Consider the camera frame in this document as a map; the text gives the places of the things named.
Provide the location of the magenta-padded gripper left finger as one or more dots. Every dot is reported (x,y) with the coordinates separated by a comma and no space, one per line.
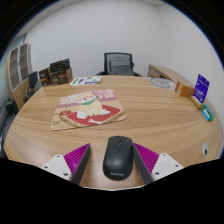
(77,159)

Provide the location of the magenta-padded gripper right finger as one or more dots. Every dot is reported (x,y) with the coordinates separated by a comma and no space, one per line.
(148,160)

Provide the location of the black computer mouse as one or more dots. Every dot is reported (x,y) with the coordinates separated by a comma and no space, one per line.
(117,158)

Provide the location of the cartoon dog print mouse pad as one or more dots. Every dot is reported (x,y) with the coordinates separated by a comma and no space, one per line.
(87,110)

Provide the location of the blue flat box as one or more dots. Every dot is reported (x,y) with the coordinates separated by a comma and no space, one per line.
(206,115)

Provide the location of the small tan flat box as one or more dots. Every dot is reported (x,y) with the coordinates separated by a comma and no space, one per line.
(195,102)

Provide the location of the large black office chair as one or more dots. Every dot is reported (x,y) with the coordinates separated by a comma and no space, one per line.
(6,128)

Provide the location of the round grey disc pad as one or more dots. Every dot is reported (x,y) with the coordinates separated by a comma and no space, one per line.
(162,83)

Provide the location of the orange-brown small box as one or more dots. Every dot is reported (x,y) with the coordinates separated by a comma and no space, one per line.
(184,90)

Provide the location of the white leaflet with coloured prints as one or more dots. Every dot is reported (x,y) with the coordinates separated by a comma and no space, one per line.
(85,80)

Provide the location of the dark brown cardboard box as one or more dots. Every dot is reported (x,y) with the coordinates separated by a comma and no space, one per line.
(61,77)

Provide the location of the purple standing card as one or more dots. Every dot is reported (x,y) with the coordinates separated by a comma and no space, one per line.
(201,88)

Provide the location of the small black chair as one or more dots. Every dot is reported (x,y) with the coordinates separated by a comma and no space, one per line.
(32,81)

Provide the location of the wooden side cabinet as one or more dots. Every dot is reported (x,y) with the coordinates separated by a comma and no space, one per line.
(163,71)

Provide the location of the black cardboard box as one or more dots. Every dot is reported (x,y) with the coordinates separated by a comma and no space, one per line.
(60,65)

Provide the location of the grey backpack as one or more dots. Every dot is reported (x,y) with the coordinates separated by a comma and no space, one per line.
(120,65)

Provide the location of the black mesh office chair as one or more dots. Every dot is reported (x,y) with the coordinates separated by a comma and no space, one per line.
(106,61)

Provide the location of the wooden shelf unit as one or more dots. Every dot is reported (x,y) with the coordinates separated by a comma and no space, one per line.
(16,70)

